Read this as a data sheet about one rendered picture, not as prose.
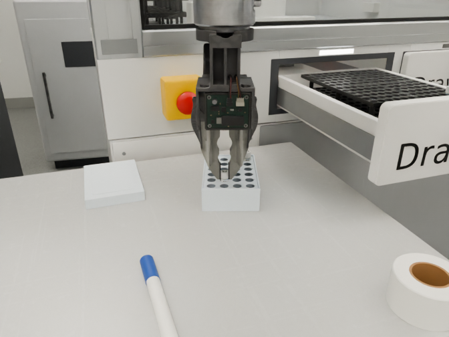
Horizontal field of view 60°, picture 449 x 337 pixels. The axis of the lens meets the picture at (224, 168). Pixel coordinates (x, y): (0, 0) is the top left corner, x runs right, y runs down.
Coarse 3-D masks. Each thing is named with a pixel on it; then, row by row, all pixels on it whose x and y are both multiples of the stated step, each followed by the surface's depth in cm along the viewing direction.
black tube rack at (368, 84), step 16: (320, 80) 72; (336, 80) 72; (352, 80) 72; (368, 80) 72; (384, 80) 72; (400, 80) 72; (336, 96) 68; (352, 96) 62; (368, 96) 61; (384, 96) 61; (400, 96) 61; (368, 112) 63
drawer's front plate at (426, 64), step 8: (408, 56) 83; (416, 56) 84; (424, 56) 84; (432, 56) 85; (440, 56) 86; (448, 56) 86; (408, 64) 84; (416, 64) 85; (424, 64) 85; (432, 64) 86; (440, 64) 87; (448, 64) 87; (400, 72) 86; (408, 72) 85; (416, 72) 85; (424, 72) 86; (432, 72) 87; (440, 72) 88; (448, 72) 88
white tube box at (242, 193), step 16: (224, 160) 66; (208, 176) 59; (240, 176) 59; (256, 176) 59; (208, 192) 55; (224, 192) 55; (240, 192) 55; (256, 192) 55; (208, 208) 56; (224, 208) 56; (240, 208) 56; (256, 208) 56
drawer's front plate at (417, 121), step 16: (448, 96) 50; (384, 112) 47; (400, 112) 47; (416, 112) 48; (432, 112) 49; (448, 112) 50; (384, 128) 48; (400, 128) 48; (416, 128) 49; (432, 128) 50; (448, 128) 51; (384, 144) 49; (400, 144) 49; (432, 144) 51; (384, 160) 50; (416, 160) 51; (432, 160) 52; (448, 160) 53; (368, 176) 52; (384, 176) 51; (400, 176) 52; (416, 176) 53; (432, 176) 54
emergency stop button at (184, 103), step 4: (184, 92) 66; (188, 92) 66; (192, 92) 66; (180, 96) 66; (184, 96) 65; (188, 96) 66; (192, 96) 66; (176, 100) 66; (180, 100) 65; (184, 100) 66; (188, 100) 66; (176, 104) 66; (180, 104) 66; (184, 104) 66; (188, 104) 66; (192, 104) 66; (180, 108) 66; (184, 108) 66; (188, 108) 66; (184, 112) 67; (188, 112) 67
